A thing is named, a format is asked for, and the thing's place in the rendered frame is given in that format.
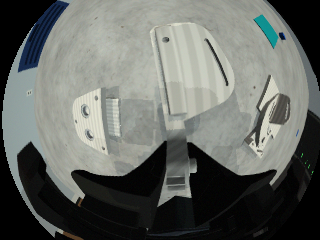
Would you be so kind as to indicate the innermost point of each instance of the small blue cube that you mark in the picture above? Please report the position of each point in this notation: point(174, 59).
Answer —
point(281, 35)

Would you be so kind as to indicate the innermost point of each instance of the teal flat rectangular plate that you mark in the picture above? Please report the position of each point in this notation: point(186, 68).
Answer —
point(267, 29)

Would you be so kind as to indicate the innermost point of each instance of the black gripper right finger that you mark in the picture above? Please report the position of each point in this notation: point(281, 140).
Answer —
point(215, 189)

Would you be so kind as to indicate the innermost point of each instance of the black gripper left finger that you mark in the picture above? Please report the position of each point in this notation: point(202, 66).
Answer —
point(137, 191)

